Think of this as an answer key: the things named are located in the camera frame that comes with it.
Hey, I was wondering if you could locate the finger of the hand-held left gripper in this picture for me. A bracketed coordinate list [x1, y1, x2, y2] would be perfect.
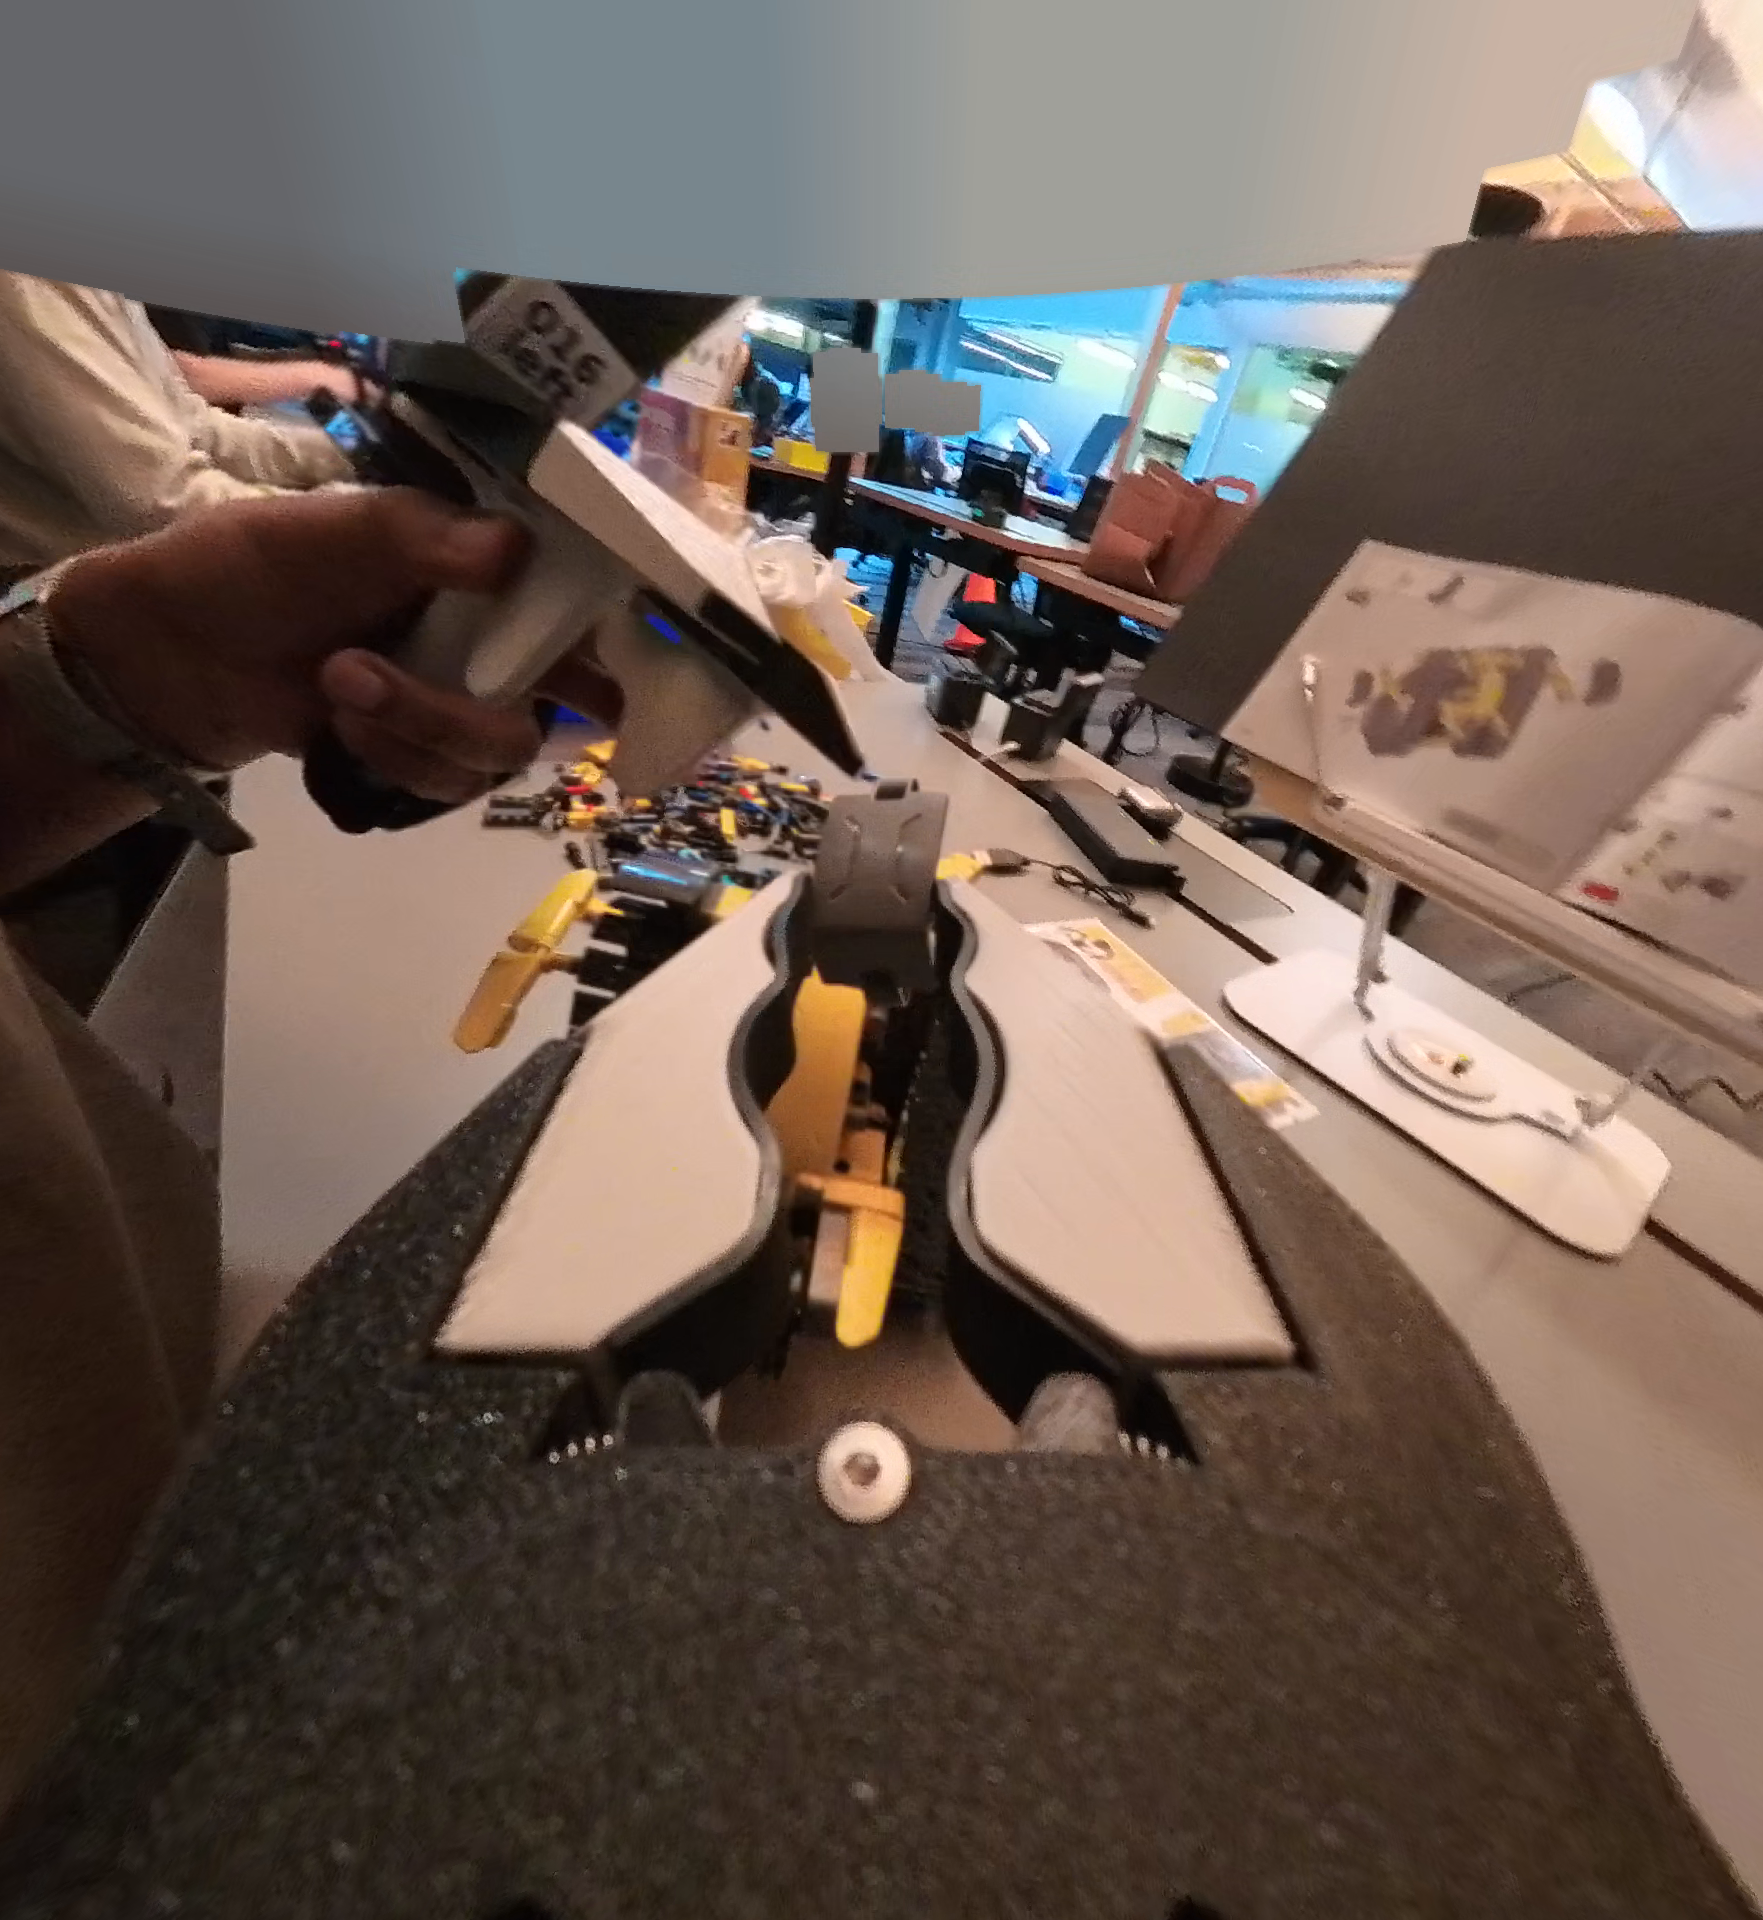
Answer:
[520, 420, 871, 792]

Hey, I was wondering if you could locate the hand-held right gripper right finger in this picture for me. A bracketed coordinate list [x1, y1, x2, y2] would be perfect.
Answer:
[939, 882, 1299, 1420]

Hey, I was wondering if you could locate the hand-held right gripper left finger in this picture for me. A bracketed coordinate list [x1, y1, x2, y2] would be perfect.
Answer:
[432, 869, 810, 1420]

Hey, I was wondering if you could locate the yellow grey toy tracked vehicle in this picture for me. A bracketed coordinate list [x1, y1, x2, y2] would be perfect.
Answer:
[453, 847, 973, 1351]

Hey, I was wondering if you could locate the grey toy panel part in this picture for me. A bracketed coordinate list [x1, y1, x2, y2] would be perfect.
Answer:
[810, 780, 955, 999]

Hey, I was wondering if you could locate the person's left hand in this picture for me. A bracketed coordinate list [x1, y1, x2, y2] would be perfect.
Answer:
[49, 486, 627, 819]

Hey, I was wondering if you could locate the white plastic bag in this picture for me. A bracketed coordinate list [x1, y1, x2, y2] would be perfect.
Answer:
[738, 517, 859, 632]

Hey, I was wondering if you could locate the yellow grey sticker sheet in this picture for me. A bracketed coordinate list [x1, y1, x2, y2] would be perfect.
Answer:
[1022, 916, 1322, 1130]

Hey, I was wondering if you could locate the white stand base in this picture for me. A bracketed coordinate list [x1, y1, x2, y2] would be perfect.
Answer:
[1222, 945, 1675, 1259]

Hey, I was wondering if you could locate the pile of small toy parts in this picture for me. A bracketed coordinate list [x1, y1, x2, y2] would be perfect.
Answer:
[482, 751, 837, 864]

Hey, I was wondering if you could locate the black rectangular box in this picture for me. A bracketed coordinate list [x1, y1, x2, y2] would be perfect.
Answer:
[1048, 780, 1187, 887]

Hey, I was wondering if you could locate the black charging dock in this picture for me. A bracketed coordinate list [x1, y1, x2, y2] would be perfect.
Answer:
[1000, 668, 1108, 765]
[927, 629, 1025, 727]

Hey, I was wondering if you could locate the grey wristwatch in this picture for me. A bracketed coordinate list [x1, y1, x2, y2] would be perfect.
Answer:
[0, 571, 257, 858]

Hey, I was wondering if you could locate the brown paper bag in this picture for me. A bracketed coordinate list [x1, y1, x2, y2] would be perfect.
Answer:
[1084, 461, 1260, 598]

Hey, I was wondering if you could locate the person's brown clothing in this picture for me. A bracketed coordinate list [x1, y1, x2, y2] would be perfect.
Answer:
[0, 810, 225, 1920]

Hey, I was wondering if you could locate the toy instruction booklet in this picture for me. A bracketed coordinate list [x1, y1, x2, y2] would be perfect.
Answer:
[1218, 540, 1763, 940]

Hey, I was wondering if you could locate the black usb cable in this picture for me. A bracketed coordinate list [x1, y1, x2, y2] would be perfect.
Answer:
[971, 847, 1154, 923]

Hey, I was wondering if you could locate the black desk cable cover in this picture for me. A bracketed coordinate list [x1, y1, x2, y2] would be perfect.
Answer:
[1022, 772, 1295, 923]

